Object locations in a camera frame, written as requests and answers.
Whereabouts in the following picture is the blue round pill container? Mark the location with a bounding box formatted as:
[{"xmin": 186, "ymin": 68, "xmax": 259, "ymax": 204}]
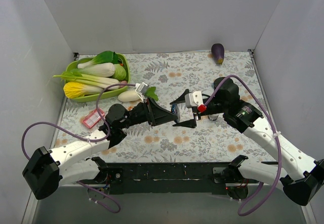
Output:
[{"xmin": 171, "ymin": 103, "xmax": 180, "ymax": 123}]

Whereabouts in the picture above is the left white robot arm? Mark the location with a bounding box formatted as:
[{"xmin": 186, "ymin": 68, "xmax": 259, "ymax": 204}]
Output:
[{"xmin": 22, "ymin": 98, "xmax": 178, "ymax": 200}]

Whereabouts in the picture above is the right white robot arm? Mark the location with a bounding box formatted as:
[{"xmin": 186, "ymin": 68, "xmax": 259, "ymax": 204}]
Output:
[{"xmin": 170, "ymin": 77, "xmax": 323, "ymax": 206}]

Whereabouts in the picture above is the small silver pill bottle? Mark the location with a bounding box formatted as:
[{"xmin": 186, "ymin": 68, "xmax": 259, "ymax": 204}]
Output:
[{"xmin": 208, "ymin": 114, "xmax": 219, "ymax": 121}]

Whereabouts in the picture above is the white toy radish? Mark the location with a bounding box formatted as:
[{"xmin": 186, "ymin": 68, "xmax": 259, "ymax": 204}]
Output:
[{"xmin": 117, "ymin": 86, "xmax": 159, "ymax": 102}]

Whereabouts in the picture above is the floral table mat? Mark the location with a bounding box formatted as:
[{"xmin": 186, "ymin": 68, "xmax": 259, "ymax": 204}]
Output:
[{"xmin": 49, "ymin": 51, "xmax": 285, "ymax": 164}]

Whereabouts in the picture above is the green toy cabbage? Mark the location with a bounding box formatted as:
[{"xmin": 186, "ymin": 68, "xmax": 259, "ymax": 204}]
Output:
[{"xmin": 111, "ymin": 64, "xmax": 127, "ymax": 81}]

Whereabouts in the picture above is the pink rectangular pill box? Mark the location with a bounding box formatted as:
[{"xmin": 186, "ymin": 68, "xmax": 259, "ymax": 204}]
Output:
[{"xmin": 82, "ymin": 109, "xmax": 105, "ymax": 129}]

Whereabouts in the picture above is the purple toy eggplant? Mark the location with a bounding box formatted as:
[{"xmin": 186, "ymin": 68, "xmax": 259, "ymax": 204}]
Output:
[{"xmin": 211, "ymin": 43, "xmax": 225, "ymax": 65}]

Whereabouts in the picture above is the white toy bok choy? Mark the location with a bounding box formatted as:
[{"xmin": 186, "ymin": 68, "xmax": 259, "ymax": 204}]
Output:
[{"xmin": 70, "ymin": 51, "xmax": 118, "ymax": 77}]

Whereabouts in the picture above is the yellow toy napa cabbage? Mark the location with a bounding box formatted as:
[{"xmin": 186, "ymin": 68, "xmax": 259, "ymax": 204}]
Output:
[{"xmin": 63, "ymin": 82, "xmax": 103, "ymax": 99}]

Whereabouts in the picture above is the green toy celery stalk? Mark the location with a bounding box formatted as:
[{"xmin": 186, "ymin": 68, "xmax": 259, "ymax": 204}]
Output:
[{"xmin": 53, "ymin": 71, "xmax": 119, "ymax": 90}]

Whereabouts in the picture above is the green vegetable basket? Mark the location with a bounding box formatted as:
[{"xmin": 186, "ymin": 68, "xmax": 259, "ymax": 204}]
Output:
[{"xmin": 60, "ymin": 51, "xmax": 130, "ymax": 103}]

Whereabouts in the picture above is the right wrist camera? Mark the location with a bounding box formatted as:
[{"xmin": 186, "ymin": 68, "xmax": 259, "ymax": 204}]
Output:
[{"xmin": 185, "ymin": 91, "xmax": 206, "ymax": 112}]

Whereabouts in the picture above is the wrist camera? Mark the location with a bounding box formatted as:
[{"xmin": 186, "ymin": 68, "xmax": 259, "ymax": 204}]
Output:
[
  {"xmin": 185, "ymin": 91, "xmax": 206, "ymax": 112},
  {"xmin": 135, "ymin": 82, "xmax": 149, "ymax": 102}
]

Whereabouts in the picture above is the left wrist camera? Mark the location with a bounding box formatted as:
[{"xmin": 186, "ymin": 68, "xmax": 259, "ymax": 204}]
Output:
[{"xmin": 135, "ymin": 82, "xmax": 149, "ymax": 102}]

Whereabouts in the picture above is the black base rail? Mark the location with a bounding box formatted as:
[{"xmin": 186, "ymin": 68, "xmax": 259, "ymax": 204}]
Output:
[{"xmin": 32, "ymin": 162, "xmax": 304, "ymax": 196}]

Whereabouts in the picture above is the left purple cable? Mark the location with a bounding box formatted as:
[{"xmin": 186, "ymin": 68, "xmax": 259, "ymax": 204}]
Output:
[{"xmin": 21, "ymin": 83, "xmax": 139, "ymax": 214}]

